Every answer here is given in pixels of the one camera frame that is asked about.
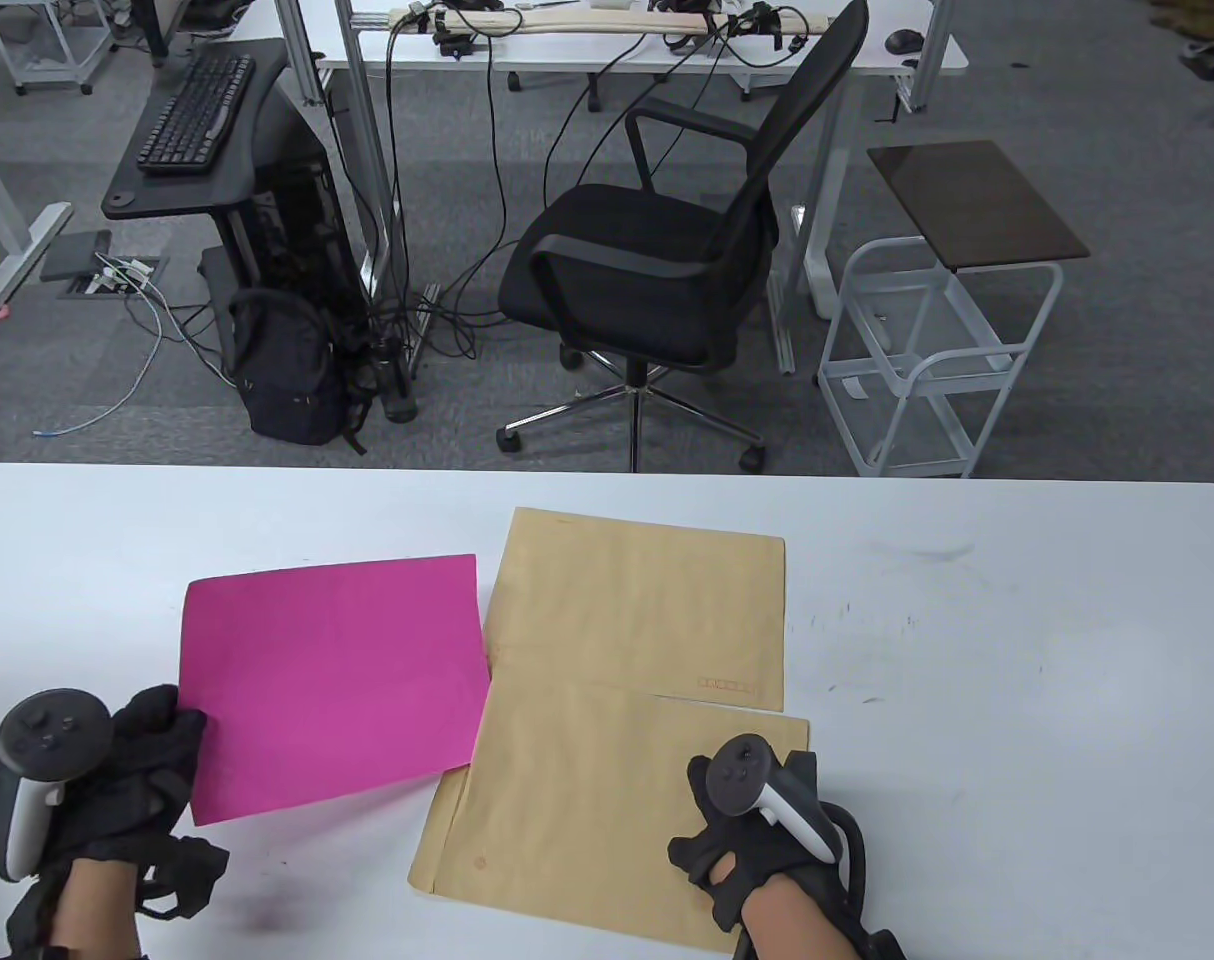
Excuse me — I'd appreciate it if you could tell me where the floor socket box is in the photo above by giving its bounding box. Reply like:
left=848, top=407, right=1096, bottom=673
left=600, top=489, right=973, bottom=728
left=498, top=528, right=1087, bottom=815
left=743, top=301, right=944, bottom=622
left=59, top=255, right=168, bottom=301

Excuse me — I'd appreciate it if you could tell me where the black cable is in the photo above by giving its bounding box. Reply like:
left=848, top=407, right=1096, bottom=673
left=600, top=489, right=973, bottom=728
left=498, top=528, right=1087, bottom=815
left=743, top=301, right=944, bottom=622
left=379, top=18, right=416, bottom=336
left=435, top=35, right=513, bottom=361
left=542, top=35, right=733, bottom=216

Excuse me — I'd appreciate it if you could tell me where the pink paper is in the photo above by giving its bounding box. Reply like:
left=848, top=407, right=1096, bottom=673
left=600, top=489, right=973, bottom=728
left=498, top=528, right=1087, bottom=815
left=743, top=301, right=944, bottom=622
left=180, top=554, right=494, bottom=827

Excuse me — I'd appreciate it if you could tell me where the white desk leg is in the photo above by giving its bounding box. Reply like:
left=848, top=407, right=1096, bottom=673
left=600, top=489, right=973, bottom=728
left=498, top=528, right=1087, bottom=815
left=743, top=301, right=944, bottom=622
left=0, top=130, right=73, bottom=319

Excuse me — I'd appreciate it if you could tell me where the black backpack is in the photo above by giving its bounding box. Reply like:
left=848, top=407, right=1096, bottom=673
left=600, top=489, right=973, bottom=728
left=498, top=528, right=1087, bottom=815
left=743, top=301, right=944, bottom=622
left=225, top=288, right=368, bottom=456

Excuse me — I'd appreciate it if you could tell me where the brown A4 envelope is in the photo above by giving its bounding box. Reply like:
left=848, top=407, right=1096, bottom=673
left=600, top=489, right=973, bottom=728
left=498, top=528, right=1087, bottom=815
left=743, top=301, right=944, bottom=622
left=409, top=683, right=810, bottom=953
left=482, top=507, right=786, bottom=713

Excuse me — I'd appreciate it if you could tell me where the person's right forearm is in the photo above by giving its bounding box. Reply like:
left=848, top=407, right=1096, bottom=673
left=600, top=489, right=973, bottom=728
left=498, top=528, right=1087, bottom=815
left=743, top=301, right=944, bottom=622
left=742, top=875, right=858, bottom=960

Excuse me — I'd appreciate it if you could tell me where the black keyboard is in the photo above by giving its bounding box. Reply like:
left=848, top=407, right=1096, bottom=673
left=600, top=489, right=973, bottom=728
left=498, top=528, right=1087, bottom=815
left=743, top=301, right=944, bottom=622
left=135, top=52, right=256, bottom=176

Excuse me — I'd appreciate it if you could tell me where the white cart with brown top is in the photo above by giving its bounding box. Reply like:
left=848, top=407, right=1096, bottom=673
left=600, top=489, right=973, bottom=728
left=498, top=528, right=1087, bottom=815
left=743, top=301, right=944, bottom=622
left=817, top=140, right=1091, bottom=479

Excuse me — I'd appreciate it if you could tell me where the aluminium frame post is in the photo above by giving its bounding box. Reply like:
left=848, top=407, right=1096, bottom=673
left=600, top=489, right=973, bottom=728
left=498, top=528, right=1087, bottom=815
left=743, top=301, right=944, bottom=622
left=275, top=0, right=324, bottom=106
left=905, top=0, right=958, bottom=111
left=332, top=0, right=408, bottom=296

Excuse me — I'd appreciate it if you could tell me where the black computer tower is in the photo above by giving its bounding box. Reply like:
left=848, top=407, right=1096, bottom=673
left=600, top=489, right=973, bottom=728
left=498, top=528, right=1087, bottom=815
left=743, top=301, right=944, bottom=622
left=249, top=92, right=370, bottom=331

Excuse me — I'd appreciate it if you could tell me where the white office desk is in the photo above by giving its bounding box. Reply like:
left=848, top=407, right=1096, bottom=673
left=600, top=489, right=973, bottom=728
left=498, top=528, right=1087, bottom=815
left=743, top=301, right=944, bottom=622
left=312, top=0, right=970, bottom=376

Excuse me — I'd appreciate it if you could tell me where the white metal trolley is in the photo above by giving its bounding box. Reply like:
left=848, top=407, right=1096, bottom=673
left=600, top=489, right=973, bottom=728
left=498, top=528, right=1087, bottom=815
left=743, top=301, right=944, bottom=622
left=0, top=0, right=118, bottom=98

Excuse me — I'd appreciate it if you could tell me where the person's left hand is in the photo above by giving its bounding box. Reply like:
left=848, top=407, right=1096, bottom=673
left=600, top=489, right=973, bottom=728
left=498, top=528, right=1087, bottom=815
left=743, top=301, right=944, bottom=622
left=0, top=685, right=208, bottom=883

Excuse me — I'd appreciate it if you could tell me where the person's left forearm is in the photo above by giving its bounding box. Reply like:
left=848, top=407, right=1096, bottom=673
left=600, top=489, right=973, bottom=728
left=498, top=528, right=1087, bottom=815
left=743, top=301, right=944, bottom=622
left=47, top=855, right=143, bottom=960

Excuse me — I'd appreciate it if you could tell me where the dark grey floor plate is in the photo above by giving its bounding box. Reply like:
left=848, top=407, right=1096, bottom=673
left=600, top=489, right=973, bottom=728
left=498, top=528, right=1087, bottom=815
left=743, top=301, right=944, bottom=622
left=39, top=230, right=113, bottom=283

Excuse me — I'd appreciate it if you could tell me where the black side desk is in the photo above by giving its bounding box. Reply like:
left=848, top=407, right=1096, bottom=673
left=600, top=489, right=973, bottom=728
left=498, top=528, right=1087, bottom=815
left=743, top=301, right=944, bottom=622
left=101, top=38, right=298, bottom=301

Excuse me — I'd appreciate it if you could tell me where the person's right hand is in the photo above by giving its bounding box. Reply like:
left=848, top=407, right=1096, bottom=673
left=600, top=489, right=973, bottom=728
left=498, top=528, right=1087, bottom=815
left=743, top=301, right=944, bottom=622
left=667, top=755, right=850, bottom=931

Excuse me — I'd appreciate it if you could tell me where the black office chair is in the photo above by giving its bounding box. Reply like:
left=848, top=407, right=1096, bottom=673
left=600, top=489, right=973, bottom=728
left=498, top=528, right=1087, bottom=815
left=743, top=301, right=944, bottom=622
left=495, top=0, right=870, bottom=474

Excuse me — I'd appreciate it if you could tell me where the black clamp device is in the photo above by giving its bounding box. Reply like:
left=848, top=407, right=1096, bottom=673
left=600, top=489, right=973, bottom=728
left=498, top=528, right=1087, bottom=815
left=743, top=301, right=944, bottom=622
left=429, top=8, right=480, bottom=59

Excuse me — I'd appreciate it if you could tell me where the white floor cable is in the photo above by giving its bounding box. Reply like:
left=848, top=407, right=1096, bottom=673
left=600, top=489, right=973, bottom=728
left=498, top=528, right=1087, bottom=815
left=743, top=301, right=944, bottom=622
left=32, top=290, right=168, bottom=439

